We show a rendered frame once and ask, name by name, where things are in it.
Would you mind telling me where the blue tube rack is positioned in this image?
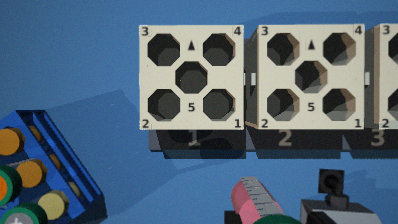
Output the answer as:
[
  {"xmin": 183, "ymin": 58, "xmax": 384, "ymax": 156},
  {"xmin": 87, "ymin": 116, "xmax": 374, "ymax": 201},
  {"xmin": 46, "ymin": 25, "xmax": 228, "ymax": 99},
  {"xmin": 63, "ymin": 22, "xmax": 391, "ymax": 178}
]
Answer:
[{"xmin": 0, "ymin": 110, "xmax": 104, "ymax": 224}]

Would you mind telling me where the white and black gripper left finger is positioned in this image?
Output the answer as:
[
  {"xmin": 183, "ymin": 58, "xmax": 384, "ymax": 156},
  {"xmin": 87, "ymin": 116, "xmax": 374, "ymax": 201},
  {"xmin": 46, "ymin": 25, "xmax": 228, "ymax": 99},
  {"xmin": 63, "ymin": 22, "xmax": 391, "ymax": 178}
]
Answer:
[{"xmin": 224, "ymin": 211, "xmax": 243, "ymax": 224}]

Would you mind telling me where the blue bench mat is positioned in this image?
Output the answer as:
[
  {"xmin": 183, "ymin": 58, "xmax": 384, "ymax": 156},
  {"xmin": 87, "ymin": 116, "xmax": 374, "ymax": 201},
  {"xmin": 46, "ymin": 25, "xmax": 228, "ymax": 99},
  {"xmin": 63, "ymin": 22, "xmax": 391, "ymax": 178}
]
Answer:
[{"xmin": 0, "ymin": 0, "xmax": 398, "ymax": 224}]

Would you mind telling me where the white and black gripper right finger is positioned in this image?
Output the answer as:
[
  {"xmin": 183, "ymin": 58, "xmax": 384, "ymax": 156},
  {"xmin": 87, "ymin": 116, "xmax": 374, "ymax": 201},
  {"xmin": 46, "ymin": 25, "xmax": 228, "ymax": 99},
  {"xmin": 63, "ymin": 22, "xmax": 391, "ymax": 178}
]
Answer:
[{"xmin": 307, "ymin": 211, "xmax": 337, "ymax": 224}]

